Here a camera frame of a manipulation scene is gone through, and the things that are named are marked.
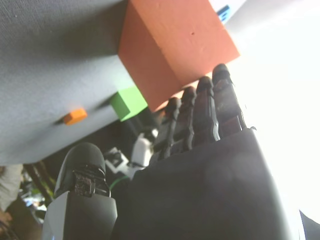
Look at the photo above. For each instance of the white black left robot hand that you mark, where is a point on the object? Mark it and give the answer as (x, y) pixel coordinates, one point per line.
(200, 187)

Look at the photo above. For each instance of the large orange cube block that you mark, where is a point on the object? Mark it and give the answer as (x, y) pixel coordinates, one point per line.
(175, 45)

